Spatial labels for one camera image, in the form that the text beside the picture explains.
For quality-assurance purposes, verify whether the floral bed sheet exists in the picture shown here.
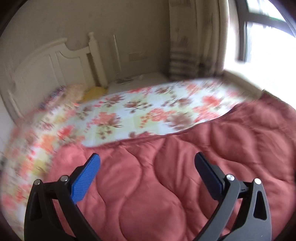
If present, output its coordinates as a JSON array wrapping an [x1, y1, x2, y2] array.
[[1, 78, 251, 237]]

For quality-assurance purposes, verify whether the yellow cloth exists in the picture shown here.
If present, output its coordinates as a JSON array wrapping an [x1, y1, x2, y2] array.
[[81, 86, 107, 102]]

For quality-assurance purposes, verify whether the beige wall socket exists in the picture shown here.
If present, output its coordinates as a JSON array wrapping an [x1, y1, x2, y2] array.
[[128, 51, 147, 62]]

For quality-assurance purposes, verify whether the white charger cable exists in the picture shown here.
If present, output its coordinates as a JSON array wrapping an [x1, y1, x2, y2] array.
[[115, 76, 135, 84]]

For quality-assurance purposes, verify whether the beige patterned pillow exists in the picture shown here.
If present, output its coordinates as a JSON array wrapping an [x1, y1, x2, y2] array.
[[62, 84, 86, 104]]

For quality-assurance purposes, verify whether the slim metal lamp pole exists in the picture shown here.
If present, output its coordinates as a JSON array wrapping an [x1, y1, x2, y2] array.
[[113, 34, 122, 78]]

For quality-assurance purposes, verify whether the white bedside table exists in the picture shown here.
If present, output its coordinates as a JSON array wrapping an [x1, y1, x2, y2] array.
[[107, 72, 169, 94]]

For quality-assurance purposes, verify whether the patterned cream curtain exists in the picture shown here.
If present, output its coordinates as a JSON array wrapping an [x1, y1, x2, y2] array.
[[169, 0, 229, 81]]

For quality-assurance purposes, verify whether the embroidered decorative pillow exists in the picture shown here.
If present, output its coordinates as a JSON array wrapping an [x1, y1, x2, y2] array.
[[39, 85, 66, 109]]

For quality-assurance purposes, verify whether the white wooden headboard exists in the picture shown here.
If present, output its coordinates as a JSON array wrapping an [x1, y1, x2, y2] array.
[[8, 32, 108, 118]]

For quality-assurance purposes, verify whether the pink quilted jacket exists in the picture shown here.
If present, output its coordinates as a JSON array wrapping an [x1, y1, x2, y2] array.
[[45, 94, 295, 240]]

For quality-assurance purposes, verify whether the dark framed window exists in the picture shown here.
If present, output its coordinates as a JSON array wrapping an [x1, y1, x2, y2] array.
[[235, 1, 295, 63]]

